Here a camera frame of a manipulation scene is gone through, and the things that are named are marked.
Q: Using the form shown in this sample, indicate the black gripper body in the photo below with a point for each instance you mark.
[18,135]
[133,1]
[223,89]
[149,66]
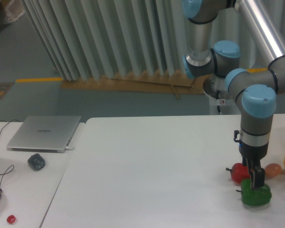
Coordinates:
[251,147]

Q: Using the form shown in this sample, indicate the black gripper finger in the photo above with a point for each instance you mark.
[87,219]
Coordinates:
[257,174]
[244,165]

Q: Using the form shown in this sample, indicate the green bell pepper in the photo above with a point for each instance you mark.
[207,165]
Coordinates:
[257,197]

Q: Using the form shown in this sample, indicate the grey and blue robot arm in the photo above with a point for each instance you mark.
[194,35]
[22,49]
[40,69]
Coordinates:
[253,93]

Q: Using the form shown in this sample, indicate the red bell pepper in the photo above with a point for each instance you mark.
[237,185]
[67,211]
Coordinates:
[238,172]

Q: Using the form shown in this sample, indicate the brown egg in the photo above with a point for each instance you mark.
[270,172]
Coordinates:
[272,170]

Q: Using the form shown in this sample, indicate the brown cardboard sheet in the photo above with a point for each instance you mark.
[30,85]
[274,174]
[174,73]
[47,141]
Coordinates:
[176,84]

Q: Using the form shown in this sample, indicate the pale green folding curtain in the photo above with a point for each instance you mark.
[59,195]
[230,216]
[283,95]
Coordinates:
[114,38]

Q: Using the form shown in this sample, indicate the yellow floor tape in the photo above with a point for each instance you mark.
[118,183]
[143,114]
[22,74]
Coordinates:
[29,80]

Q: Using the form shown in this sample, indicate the dark grey earbuds case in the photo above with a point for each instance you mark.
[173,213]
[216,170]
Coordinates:
[36,162]

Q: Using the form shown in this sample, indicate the silver laptop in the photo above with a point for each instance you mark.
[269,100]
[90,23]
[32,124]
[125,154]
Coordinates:
[45,133]

